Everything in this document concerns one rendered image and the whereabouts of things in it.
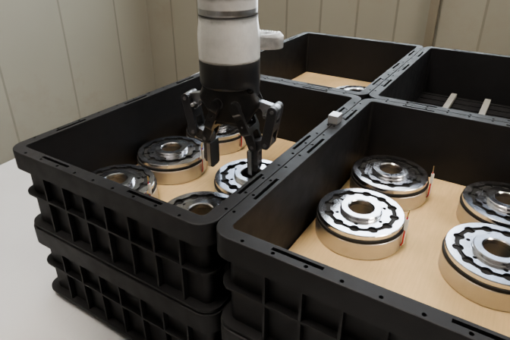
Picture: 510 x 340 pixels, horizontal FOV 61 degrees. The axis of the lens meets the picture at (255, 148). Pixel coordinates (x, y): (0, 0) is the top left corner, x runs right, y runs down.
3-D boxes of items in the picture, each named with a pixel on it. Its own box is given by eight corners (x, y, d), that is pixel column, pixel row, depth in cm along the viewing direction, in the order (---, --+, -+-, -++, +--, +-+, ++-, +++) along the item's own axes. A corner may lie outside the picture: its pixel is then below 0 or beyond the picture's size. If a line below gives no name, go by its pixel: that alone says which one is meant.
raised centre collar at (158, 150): (176, 160, 63) (175, 156, 63) (148, 153, 65) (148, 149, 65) (193, 146, 67) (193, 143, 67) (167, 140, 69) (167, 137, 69)
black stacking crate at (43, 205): (212, 328, 43) (206, 234, 37) (30, 229, 57) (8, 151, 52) (355, 164, 73) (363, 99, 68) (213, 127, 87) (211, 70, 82)
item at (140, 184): (121, 215, 52) (121, 210, 51) (58, 196, 55) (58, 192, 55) (170, 176, 60) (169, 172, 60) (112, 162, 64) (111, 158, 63)
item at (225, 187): (272, 206, 53) (272, 203, 53) (201, 189, 57) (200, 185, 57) (299, 170, 61) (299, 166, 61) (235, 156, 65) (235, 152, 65)
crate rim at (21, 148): (207, 252, 38) (206, 229, 37) (10, 165, 52) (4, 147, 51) (363, 111, 68) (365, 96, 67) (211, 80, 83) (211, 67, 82)
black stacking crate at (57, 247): (216, 401, 47) (212, 322, 42) (46, 292, 62) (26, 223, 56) (351, 218, 78) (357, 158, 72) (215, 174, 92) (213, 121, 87)
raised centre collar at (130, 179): (118, 196, 55) (118, 191, 54) (88, 187, 56) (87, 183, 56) (143, 177, 59) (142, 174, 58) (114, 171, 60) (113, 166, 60)
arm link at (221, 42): (285, 47, 57) (287, -2, 55) (250, 69, 48) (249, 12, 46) (225, 41, 61) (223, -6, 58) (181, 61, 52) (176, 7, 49)
